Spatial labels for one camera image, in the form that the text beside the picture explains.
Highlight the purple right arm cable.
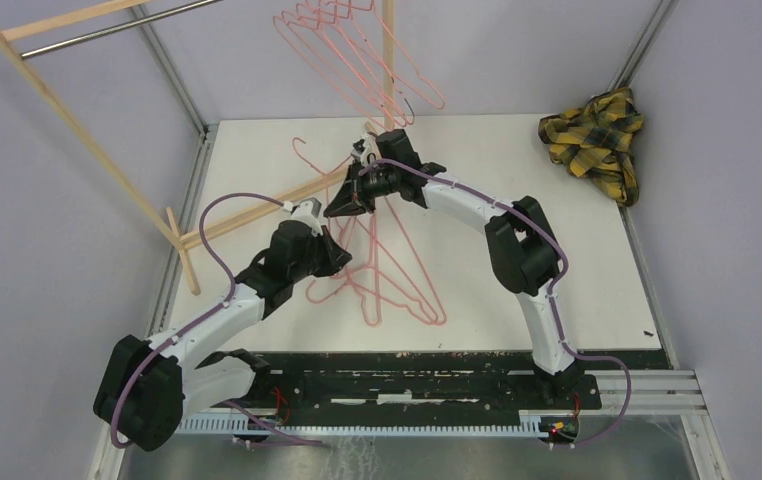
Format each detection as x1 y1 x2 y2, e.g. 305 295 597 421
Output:
357 157 633 452

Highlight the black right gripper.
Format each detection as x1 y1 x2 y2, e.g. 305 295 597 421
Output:
323 161 398 220

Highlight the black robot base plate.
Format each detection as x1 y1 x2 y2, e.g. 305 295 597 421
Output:
182 351 674 429

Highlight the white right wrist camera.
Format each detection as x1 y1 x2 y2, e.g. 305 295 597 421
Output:
350 133 377 167

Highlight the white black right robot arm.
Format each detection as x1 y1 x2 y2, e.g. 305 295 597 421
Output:
324 129 583 408

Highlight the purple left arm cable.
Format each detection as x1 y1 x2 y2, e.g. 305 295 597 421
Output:
109 192 333 452

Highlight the yellow plaid shirt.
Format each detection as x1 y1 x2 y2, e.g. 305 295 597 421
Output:
537 87 645 208

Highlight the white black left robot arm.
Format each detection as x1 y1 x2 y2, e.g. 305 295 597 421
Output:
93 220 352 451

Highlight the white slotted cable duct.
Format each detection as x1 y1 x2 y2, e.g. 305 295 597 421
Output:
175 411 572 440

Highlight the metal rack rod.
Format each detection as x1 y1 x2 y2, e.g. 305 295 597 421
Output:
20 0 221 60

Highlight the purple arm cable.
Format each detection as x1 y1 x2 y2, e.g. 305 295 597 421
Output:
357 157 633 452
109 192 333 452

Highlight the pink wire hanger pile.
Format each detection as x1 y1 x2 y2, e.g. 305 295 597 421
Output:
333 201 448 327

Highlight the pink wire hanger with hook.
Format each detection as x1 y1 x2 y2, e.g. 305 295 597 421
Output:
305 264 377 304

